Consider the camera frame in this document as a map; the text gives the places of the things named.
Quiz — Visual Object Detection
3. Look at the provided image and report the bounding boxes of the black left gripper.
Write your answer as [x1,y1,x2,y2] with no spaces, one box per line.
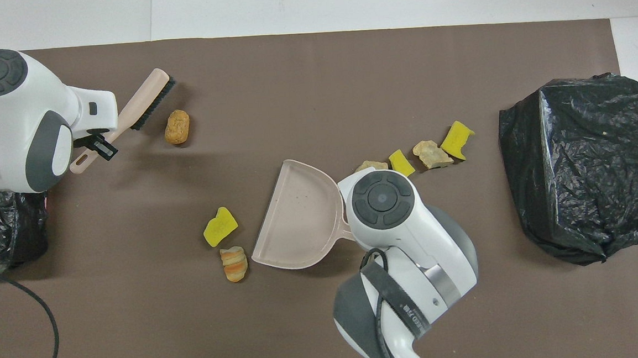
[74,129,119,162]

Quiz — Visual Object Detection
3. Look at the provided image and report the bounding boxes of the beige hand brush black bristles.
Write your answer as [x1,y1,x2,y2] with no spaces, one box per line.
[64,67,181,175]

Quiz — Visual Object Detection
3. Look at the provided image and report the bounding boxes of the brown bread roll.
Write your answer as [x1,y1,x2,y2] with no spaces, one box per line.
[163,109,192,146]

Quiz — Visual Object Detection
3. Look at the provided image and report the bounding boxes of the plain yellow sponge piece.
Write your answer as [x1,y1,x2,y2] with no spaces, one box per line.
[202,206,240,248]

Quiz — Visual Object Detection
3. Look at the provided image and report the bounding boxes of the striped croissant toy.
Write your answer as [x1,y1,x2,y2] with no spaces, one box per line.
[219,245,250,284]

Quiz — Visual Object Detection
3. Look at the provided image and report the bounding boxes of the beige plastic dustpan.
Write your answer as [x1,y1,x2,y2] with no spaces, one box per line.
[245,155,358,272]

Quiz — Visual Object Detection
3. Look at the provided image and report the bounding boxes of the large beige scrap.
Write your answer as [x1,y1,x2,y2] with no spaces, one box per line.
[354,159,390,173]

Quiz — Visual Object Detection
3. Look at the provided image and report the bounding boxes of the small yellow sponge dark edge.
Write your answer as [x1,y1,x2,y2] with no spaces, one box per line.
[388,148,416,178]

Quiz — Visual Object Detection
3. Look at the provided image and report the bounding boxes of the small beige scrap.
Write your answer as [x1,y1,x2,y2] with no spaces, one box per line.
[411,139,455,171]

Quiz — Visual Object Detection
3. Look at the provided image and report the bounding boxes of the large yellow sponge piece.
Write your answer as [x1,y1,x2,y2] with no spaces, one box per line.
[439,120,477,162]

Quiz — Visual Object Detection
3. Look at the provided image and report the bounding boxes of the black bag lined pink bin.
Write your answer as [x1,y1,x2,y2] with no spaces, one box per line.
[0,102,53,274]

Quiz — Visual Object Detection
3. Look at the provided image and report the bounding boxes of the brown table mat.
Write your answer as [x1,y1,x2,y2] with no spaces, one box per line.
[0,12,638,358]

